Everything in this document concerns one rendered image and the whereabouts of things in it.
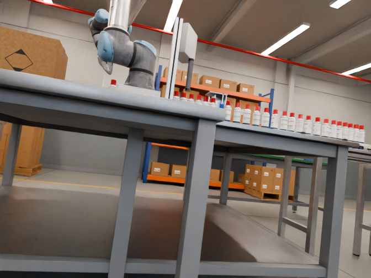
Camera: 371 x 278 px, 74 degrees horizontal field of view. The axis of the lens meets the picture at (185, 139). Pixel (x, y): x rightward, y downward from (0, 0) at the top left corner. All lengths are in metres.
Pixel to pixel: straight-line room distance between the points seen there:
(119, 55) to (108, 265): 0.86
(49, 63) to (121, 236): 0.83
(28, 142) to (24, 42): 3.51
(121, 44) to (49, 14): 5.77
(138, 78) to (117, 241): 0.69
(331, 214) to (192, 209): 0.80
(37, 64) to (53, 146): 4.91
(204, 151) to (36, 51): 0.90
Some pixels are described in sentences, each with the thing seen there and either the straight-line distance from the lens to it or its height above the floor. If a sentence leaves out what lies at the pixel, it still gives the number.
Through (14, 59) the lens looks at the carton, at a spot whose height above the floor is 0.99.
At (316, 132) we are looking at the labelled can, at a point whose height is 0.97.
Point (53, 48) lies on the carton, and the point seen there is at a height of 1.07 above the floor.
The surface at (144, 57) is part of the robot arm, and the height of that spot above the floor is 1.08.
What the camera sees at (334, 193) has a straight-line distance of 1.40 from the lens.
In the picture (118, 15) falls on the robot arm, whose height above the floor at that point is 1.24.
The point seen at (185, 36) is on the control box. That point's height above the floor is 1.39.
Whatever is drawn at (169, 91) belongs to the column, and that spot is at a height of 1.04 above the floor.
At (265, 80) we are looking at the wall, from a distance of 7.13.
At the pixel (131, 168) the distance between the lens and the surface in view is 1.00.
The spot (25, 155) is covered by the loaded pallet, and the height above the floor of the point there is 0.34.
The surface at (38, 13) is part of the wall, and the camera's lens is 6.95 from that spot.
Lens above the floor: 0.67
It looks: 4 degrees up
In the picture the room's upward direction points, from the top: 7 degrees clockwise
